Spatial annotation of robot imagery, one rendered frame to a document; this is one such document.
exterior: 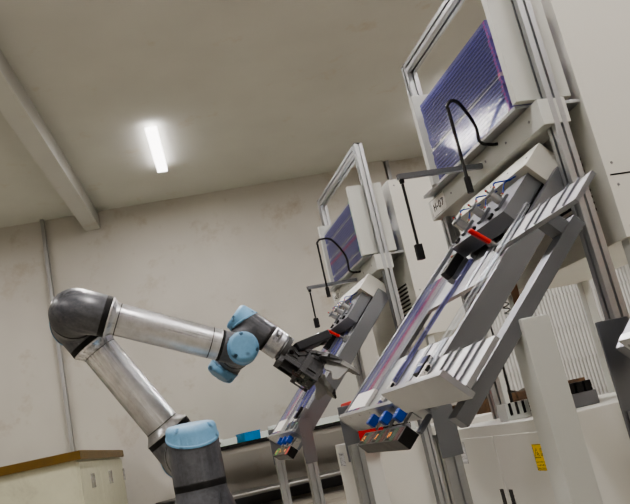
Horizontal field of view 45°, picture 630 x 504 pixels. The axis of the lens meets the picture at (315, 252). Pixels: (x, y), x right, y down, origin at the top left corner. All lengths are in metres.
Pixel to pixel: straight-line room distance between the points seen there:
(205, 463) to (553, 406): 0.74
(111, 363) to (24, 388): 8.51
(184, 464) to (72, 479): 5.73
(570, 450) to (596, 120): 0.97
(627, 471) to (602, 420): 0.12
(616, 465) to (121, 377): 1.16
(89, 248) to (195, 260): 1.42
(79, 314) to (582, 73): 1.41
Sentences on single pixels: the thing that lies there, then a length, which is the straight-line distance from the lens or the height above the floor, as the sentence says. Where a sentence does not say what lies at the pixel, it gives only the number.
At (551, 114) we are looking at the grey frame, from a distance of 2.01.
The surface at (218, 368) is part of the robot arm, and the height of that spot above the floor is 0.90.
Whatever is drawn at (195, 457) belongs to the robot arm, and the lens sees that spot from 1.71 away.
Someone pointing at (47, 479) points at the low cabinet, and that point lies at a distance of 7.48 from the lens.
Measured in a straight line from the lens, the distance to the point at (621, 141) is 2.14.
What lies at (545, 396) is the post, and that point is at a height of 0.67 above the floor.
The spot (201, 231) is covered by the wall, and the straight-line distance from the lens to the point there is 10.39.
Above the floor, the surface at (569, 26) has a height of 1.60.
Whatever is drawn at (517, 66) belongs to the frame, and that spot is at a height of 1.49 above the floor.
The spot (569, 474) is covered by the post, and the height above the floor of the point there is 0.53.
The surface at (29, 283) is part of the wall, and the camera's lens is 10.57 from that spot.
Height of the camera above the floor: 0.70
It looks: 13 degrees up
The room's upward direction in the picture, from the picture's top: 12 degrees counter-clockwise
